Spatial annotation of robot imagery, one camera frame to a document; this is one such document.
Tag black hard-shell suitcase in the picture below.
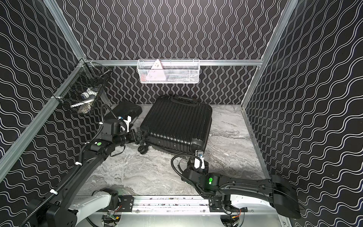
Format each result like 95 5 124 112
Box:
140 95 213 155

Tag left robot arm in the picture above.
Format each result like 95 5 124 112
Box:
21 126 144 227

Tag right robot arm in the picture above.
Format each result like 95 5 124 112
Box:
181 162 301 219

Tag black pouch bag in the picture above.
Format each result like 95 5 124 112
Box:
111 101 142 120

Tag silver items in basket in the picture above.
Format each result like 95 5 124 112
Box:
71 88 98 114

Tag white triangular card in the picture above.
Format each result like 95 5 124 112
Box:
145 59 166 82

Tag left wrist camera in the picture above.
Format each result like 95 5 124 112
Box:
102 119 122 136

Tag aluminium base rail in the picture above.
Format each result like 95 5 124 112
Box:
96 195 277 215

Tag black wire basket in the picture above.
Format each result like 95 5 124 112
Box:
53 59 112 115

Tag clear plastic wall basket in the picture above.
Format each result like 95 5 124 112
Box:
137 59 200 84

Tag black corrugated cable conduit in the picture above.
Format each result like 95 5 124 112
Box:
18 163 81 227

